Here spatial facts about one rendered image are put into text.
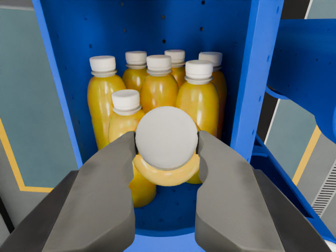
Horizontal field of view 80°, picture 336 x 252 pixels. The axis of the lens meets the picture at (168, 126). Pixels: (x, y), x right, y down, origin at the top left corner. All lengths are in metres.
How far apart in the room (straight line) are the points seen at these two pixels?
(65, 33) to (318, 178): 2.18
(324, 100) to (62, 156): 1.81
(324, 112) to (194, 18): 0.33
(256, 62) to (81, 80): 0.27
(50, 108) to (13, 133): 0.42
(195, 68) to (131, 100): 0.10
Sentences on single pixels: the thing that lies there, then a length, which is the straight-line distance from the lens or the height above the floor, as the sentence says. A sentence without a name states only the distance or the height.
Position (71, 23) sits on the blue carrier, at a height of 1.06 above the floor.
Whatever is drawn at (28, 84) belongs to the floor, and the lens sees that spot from 1.77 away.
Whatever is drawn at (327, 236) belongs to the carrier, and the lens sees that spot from 0.80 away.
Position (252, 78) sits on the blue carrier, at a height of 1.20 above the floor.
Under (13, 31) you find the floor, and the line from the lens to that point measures 1.72.
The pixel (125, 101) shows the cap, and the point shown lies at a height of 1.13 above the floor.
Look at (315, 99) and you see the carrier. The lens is 0.56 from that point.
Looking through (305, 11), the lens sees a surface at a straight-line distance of 1.43.
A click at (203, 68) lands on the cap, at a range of 0.29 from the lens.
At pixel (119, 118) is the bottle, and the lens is 0.29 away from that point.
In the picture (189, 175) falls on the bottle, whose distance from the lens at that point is 0.17.
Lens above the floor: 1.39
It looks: 63 degrees down
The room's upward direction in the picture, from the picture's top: 178 degrees counter-clockwise
